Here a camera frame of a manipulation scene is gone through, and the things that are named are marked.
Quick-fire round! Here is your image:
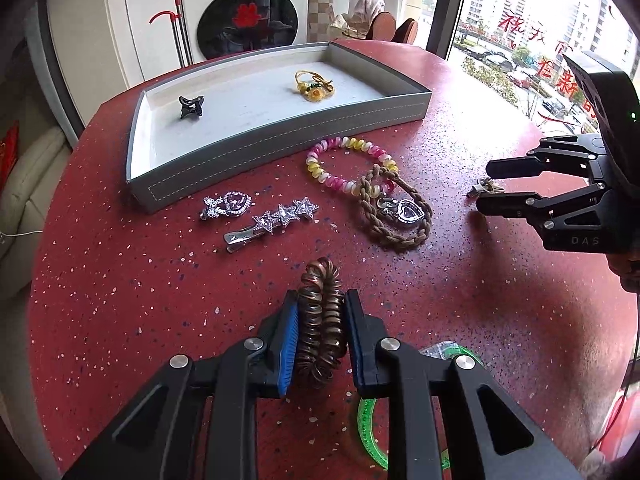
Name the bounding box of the star rhinestone hair clip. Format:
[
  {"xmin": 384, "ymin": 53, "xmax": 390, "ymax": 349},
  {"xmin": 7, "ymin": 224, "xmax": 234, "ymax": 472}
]
[{"xmin": 223, "ymin": 197, "xmax": 321, "ymax": 253}]

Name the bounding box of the brown braided hair tie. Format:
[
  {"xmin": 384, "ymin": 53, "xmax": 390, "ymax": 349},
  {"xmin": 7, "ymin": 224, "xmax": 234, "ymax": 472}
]
[{"xmin": 357, "ymin": 164, "xmax": 433, "ymax": 251}]

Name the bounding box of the heart rhinestone hair clip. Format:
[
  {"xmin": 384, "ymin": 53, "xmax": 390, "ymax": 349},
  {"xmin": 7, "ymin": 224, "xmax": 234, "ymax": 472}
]
[{"xmin": 200, "ymin": 190, "xmax": 252, "ymax": 222}]

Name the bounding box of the red handled mop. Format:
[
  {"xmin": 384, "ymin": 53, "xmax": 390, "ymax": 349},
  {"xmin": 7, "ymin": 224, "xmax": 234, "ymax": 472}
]
[{"xmin": 150, "ymin": 0, "xmax": 193, "ymax": 68}]

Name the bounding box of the yellow flower hair tie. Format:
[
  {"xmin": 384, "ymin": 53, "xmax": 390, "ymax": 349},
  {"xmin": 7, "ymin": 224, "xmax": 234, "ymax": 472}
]
[{"xmin": 292, "ymin": 70, "xmax": 335, "ymax": 102}]

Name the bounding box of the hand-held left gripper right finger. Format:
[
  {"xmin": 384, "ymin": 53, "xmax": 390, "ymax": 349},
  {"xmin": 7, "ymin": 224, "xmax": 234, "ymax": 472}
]
[{"xmin": 344, "ymin": 289, "xmax": 583, "ymax": 480}]

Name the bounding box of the brown slipper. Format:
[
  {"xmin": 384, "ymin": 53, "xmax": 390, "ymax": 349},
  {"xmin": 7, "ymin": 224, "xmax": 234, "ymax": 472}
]
[
  {"xmin": 395, "ymin": 18, "xmax": 417, "ymax": 46},
  {"xmin": 370, "ymin": 12, "xmax": 398, "ymax": 43}
]

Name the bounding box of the pale hanging towel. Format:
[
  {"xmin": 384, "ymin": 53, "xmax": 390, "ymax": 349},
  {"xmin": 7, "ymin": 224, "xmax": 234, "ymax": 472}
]
[{"xmin": 352, "ymin": 0, "xmax": 386, "ymax": 23}]

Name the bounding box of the pink yellow spiral hair tie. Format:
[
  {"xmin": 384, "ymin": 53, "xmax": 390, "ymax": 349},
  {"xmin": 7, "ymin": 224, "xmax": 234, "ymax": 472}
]
[{"xmin": 306, "ymin": 137, "xmax": 400, "ymax": 201}]

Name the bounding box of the grey jewelry tray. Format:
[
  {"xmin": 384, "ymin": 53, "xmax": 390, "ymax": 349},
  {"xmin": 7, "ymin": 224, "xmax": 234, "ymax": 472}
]
[{"xmin": 125, "ymin": 40, "xmax": 433, "ymax": 213}]

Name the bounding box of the red cushion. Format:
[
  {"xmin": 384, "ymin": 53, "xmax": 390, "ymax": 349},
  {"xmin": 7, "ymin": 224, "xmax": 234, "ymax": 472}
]
[{"xmin": 0, "ymin": 120, "xmax": 21, "ymax": 191}]

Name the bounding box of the beige bag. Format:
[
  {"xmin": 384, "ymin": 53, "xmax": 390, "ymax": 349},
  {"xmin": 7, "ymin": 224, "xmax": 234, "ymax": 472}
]
[{"xmin": 330, "ymin": 12, "xmax": 371, "ymax": 41}]

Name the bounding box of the cream leather sofa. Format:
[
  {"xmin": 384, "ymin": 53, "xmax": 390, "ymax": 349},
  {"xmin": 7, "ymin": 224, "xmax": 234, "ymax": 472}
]
[{"xmin": 0, "ymin": 125, "xmax": 71, "ymax": 306}]

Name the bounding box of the person's right hand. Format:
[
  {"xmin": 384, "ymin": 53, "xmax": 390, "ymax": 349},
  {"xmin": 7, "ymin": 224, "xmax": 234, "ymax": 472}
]
[{"xmin": 607, "ymin": 254, "xmax": 640, "ymax": 292}]

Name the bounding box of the white washing machine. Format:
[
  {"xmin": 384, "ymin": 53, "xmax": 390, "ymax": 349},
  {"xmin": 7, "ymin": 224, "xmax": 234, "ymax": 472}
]
[{"xmin": 177, "ymin": 0, "xmax": 308, "ymax": 66}]

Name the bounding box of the black hair claw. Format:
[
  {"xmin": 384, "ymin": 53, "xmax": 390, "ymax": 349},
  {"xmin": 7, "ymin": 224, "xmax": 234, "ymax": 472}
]
[{"xmin": 179, "ymin": 94, "xmax": 206, "ymax": 121}]

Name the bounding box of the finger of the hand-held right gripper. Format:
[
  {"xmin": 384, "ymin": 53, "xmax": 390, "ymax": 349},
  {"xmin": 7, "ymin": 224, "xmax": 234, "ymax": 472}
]
[
  {"xmin": 486, "ymin": 135, "xmax": 608, "ymax": 181},
  {"xmin": 475, "ymin": 182, "xmax": 613, "ymax": 236}
]

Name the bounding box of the green plastic bangle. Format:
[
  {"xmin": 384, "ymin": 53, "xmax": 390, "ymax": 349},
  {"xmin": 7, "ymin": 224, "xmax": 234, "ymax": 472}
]
[{"xmin": 356, "ymin": 342, "xmax": 488, "ymax": 471}]

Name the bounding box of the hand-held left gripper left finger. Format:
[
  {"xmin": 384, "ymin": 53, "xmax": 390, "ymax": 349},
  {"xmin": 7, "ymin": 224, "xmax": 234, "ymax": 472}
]
[{"xmin": 62, "ymin": 287, "xmax": 301, "ymax": 480}]

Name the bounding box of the small silver clip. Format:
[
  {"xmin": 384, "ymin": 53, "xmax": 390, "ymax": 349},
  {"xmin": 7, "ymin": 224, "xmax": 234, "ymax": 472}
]
[{"xmin": 469, "ymin": 177, "xmax": 506, "ymax": 198}]

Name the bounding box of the brown spiral hair tie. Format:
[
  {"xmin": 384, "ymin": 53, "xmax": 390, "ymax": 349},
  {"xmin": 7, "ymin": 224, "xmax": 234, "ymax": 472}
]
[{"xmin": 295, "ymin": 256, "xmax": 348, "ymax": 388}]

